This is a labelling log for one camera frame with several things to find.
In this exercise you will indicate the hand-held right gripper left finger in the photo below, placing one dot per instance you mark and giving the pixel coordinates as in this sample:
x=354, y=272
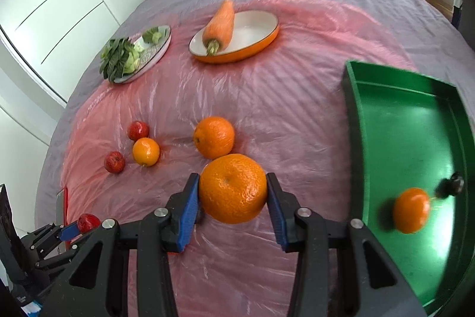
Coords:
x=189, y=213

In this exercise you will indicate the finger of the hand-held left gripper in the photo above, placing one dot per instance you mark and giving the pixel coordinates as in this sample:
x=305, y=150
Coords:
x=68, y=232
x=55, y=261

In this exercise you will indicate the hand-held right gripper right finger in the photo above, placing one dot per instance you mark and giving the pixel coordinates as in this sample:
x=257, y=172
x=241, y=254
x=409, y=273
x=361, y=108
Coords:
x=277, y=216

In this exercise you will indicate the small red apple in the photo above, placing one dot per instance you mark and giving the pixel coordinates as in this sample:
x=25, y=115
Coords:
x=114, y=161
x=89, y=223
x=138, y=130

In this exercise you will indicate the large orange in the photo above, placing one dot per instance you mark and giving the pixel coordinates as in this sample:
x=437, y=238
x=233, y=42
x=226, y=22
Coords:
x=232, y=190

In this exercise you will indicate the green rectangular tray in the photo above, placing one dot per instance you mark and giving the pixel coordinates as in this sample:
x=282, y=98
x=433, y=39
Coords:
x=400, y=124

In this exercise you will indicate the red flat object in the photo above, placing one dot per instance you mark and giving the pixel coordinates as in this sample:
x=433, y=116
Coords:
x=62, y=207

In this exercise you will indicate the small orange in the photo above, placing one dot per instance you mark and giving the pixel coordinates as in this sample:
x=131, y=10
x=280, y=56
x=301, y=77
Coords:
x=146, y=152

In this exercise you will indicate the pink plastic sheet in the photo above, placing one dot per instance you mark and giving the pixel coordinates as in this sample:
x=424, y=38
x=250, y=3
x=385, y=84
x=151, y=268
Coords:
x=282, y=109

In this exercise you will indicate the round grey plate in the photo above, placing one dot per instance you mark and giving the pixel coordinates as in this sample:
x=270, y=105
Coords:
x=157, y=49

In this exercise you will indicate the leafy green bok choy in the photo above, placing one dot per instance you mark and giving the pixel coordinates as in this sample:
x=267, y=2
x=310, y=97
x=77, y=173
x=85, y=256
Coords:
x=117, y=59

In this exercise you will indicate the dark purple plum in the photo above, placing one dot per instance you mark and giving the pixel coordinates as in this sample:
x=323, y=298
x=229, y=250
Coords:
x=453, y=185

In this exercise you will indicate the small bok choy piece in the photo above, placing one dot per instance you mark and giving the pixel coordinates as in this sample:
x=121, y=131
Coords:
x=153, y=34

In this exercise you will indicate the orange oval dish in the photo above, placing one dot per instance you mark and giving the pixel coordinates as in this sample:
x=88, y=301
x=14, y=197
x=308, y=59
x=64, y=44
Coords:
x=252, y=31

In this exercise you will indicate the carrot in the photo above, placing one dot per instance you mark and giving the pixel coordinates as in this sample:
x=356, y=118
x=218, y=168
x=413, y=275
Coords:
x=220, y=23

